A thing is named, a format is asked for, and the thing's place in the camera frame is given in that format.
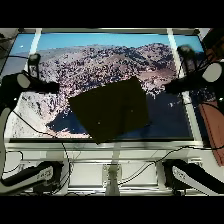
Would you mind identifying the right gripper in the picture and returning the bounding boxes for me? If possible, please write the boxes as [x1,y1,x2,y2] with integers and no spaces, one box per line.
[163,78,200,95]

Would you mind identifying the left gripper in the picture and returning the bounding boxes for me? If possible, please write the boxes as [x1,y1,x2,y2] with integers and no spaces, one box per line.
[32,79,61,95]

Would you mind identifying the dark olive garment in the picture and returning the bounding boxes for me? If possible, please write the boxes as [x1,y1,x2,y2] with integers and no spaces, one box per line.
[67,76,151,145]

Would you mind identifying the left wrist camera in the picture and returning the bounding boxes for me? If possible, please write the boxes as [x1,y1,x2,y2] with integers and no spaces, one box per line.
[27,53,42,80]

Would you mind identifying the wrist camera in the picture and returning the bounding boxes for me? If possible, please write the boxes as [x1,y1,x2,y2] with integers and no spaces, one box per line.
[176,45,198,78]
[27,53,42,80]

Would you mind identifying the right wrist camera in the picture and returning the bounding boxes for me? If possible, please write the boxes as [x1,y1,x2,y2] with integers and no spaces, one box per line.
[176,45,198,78]

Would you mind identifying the black cable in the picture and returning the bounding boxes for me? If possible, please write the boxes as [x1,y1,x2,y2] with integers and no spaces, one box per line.
[11,109,72,196]
[118,144,224,187]

